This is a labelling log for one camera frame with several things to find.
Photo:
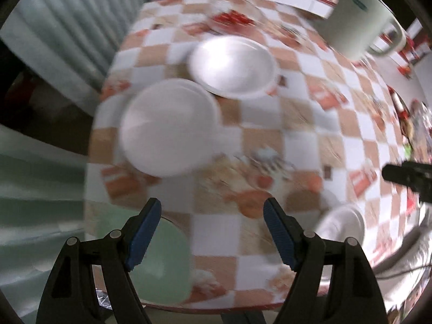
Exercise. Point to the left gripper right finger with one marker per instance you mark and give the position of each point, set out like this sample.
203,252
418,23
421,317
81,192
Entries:
285,231

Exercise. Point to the glass bowl of tomatoes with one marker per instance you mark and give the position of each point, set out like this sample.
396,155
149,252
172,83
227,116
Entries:
240,21

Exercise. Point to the pale green pitcher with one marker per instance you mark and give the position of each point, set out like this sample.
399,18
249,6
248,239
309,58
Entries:
353,26

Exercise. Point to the white paper bowl back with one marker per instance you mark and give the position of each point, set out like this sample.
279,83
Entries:
233,67

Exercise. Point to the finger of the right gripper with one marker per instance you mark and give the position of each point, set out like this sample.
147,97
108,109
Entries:
414,175

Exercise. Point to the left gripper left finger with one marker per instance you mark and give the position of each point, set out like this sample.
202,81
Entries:
138,232

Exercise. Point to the white paper bowl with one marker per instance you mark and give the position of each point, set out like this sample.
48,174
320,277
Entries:
169,128
233,67
342,222

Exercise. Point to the patterned checkered tablecloth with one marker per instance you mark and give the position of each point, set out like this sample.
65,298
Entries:
316,141

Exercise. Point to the pale green curtain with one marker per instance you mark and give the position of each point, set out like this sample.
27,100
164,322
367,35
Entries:
55,55

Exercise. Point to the green square plate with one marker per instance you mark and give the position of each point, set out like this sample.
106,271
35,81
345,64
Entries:
163,277

